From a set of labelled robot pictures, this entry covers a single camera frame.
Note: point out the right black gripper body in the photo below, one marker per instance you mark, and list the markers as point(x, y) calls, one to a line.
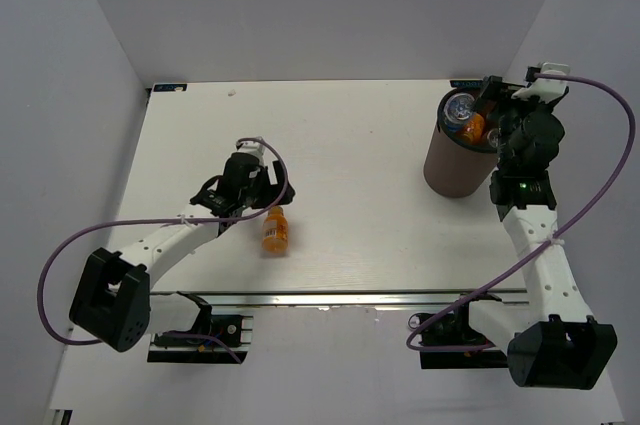
point(507, 114)

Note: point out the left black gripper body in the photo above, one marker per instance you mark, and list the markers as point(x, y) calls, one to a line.
point(262, 194)

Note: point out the blue label water bottle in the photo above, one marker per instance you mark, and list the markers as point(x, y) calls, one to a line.
point(458, 110)

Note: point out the orange juice bottle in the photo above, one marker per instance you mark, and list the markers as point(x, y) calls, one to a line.
point(472, 132)

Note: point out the orange juice bottle label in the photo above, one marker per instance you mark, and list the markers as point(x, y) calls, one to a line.
point(275, 231)

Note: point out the clear plastic bottle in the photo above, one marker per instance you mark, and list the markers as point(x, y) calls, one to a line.
point(491, 138)

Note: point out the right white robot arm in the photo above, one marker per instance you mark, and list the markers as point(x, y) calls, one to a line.
point(554, 341)

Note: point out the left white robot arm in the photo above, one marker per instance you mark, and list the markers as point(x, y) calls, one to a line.
point(114, 301)

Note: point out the brown cylindrical bin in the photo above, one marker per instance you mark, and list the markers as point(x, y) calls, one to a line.
point(453, 168)

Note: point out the blue label sticker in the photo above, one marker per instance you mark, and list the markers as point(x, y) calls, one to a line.
point(466, 83)
point(169, 88)

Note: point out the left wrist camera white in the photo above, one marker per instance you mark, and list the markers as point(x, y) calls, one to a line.
point(253, 146)

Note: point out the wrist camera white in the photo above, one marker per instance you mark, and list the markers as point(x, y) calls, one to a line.
point(253, 146)
point(546, 82)

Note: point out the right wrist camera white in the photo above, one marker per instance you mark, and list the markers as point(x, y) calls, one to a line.
point(546, 82)

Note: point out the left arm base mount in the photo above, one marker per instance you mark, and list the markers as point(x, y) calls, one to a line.
point(187, 329)

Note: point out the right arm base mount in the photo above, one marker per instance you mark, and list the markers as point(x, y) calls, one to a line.
point(452, 330)

